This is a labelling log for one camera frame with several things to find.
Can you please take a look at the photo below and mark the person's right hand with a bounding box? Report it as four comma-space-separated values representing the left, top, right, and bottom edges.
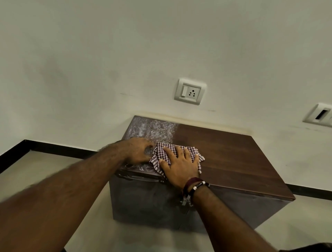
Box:
158, 145, 201, 189

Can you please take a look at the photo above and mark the person's left hand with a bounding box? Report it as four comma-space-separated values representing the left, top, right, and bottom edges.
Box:
115, 137, 156, 165

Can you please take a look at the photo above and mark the checkered maroon white cloth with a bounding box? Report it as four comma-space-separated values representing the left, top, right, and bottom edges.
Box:
149, 142, 206, 178

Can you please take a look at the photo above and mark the brown wooden cabinet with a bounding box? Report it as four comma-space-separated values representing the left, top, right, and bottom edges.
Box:
109, 115, 296, 233

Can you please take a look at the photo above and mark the person's right forearm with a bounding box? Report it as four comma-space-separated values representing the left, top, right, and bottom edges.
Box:
191, 185, 278, 252

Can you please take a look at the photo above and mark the person's left forearm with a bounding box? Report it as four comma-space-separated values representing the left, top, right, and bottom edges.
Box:
0, 145, 131, 252

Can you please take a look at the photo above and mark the small white socket panel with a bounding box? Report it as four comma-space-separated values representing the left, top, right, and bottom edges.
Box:
174, 78, 208, 106

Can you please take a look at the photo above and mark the maroon thread bracelet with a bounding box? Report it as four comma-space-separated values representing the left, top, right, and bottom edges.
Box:
181, 177, 204, 198

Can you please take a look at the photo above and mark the black silver bracelet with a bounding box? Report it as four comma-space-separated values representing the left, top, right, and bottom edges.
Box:
181, 180, 210, 207

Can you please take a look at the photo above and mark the wide white switch panel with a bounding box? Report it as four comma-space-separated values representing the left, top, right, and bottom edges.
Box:
302, 102, 332, 128

